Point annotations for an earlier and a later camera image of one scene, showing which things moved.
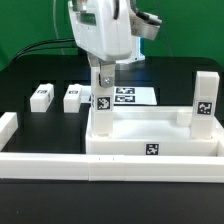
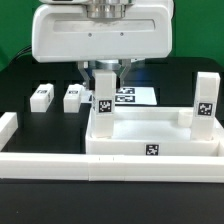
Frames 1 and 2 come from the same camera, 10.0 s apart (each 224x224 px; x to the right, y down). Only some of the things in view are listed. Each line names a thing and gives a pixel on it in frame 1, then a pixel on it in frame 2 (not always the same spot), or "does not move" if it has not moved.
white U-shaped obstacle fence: (102, 167) does not move
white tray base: (152, 131) does not move
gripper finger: (94, 61) → (83, 71)
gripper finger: (106, 77) → (126, 63)
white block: (205, 108) does not move
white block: (72, 98) does not move
